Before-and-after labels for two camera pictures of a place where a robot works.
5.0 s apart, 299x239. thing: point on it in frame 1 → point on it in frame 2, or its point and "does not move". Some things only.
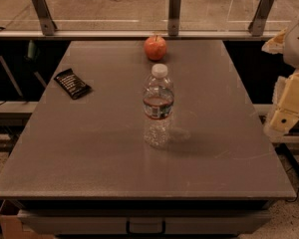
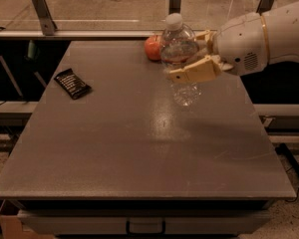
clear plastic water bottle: x=157 y=105 → x=179 y=45
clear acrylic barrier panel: x=129 y=10 does not move
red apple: x=155 y=47 does not move
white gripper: x=297 y=49 → x=239 y=44
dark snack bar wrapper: x=76 y=88 does not move
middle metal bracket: x=174 y=5 does not move
